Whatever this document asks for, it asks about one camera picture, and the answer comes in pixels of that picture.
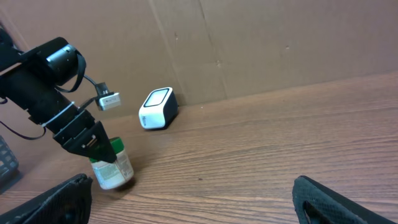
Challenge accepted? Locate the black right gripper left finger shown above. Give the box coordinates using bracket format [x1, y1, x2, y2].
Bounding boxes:
[1, 174, 93, 224]

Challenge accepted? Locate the grey plastic mesh basket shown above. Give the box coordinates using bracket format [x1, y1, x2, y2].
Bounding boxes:
[0, 136, 22, 194]

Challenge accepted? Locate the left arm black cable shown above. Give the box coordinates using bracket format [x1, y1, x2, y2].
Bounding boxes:
[0, 49, 103, 141]

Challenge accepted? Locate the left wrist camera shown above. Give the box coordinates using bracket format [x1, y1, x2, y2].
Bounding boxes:
[95, 82, 121, 111]

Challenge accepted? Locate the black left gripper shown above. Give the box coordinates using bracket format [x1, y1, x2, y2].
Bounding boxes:
[46, 108, 117, 163]

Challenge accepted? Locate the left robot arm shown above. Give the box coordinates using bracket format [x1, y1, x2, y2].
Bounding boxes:
[1, 29, 120, 163]

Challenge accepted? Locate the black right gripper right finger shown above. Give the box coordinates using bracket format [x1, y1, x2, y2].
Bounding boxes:
[292, 175, 395, 224]

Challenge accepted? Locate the green lid white jar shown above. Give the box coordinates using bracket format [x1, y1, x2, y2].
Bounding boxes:
[90, 137, 134, 190]

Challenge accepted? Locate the white barcode scanner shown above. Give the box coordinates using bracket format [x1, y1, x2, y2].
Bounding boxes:
[139, 87, 178, 129]

